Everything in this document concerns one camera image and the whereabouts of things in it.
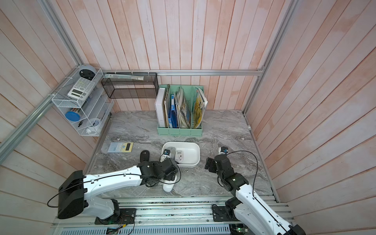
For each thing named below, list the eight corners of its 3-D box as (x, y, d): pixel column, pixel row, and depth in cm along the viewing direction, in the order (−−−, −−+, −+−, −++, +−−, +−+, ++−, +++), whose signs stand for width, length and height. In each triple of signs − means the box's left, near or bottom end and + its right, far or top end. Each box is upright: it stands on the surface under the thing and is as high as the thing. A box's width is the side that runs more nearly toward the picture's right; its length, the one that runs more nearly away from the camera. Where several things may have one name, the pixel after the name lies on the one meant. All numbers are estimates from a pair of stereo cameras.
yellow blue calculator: (108, 152, 99) (106, 151, 98) (111, 143, 104) (110, 142, 102) (131, 152, 99) (130, 151, 98) (133, 143, 104) (132, 142, 102)
